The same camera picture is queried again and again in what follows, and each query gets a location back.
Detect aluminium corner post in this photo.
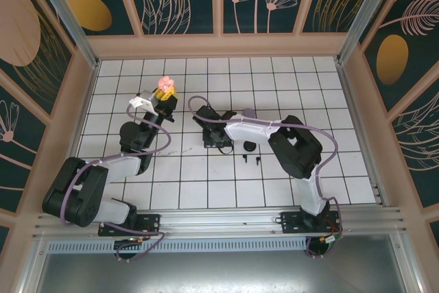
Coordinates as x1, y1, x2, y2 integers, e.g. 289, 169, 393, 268
26, 0, 101, 69
337, 0, 412, 65

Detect green circuit board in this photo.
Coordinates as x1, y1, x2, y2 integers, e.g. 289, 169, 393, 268
322, 233, 344, 246

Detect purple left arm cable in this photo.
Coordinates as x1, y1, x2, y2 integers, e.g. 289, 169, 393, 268
60, 106, 172, 263

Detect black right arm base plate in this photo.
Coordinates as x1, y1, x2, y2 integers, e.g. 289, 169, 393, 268
279, 210, 344, 235

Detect pink earbud charging case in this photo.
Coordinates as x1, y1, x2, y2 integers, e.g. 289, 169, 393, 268
158, 75, 176, 90

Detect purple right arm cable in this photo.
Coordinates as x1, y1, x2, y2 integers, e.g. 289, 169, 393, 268
187, 95, 344, 259

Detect grey metal sheet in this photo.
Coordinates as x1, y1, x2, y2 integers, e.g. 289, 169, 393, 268
34, 250, 421, 293

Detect slotted grey cable duct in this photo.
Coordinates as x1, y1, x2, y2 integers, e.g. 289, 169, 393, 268
44, 239, 309, 253

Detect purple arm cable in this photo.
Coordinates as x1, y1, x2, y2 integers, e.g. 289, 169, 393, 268
60, 106, 172, 263
187, 95, 344, 259

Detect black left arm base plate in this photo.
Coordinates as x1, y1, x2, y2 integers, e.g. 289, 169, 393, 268
97, 213, 162, 238

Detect aluminium mounting rail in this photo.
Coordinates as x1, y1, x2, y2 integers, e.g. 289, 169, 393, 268
32, 206, 409, 240

